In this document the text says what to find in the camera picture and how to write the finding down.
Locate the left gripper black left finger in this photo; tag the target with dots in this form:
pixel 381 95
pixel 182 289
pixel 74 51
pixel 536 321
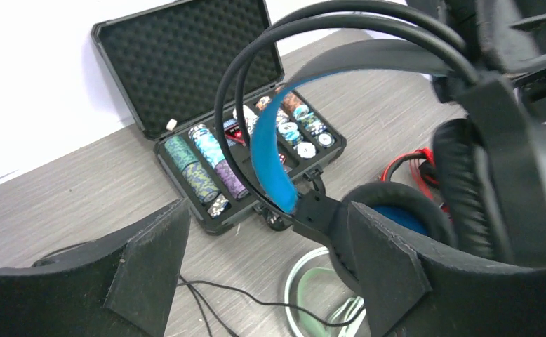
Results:
pixel 121 284

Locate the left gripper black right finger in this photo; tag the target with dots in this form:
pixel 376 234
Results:
pixel 415 286

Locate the mint green headphones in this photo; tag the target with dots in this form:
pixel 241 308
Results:
pixel 311 283

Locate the red headphones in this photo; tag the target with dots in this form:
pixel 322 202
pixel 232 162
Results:
pixel 422 168

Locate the blue black headphones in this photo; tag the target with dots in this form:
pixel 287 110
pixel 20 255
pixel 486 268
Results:
pixel 491 165

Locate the black poker chip case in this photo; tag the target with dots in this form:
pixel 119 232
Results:
pixel 167 63

